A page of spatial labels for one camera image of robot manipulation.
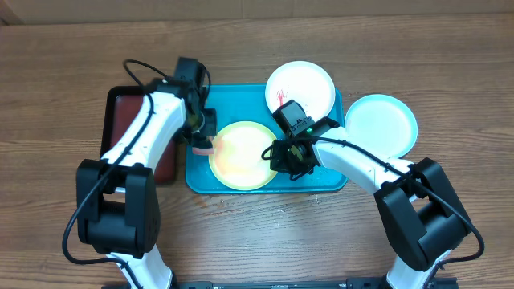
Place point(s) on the white pink-rimmed plate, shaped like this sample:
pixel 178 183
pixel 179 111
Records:
pixel 304 82

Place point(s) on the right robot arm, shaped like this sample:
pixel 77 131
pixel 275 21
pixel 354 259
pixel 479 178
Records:
pixel 422 215

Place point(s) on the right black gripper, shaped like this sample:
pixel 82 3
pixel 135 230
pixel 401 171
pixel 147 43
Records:
pixel 282 166

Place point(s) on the light blue plate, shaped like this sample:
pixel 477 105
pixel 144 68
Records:
pixel 383 124

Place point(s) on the dark green sponge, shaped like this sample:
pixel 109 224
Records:
pixel 202 149

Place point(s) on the yellow-green plate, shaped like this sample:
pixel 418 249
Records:
pixel 237 159

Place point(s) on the black tray with red liquid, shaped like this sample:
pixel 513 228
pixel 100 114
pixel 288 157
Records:
pixel 123 104

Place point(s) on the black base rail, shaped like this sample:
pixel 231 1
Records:
pixel 353 283

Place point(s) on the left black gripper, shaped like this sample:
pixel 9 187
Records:
pixel 210 131

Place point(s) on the teal plastic serving tray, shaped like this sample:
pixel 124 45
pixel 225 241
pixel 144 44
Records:
pixel 246 102

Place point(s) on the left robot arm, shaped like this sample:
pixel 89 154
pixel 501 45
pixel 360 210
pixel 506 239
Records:
pixel 118 212

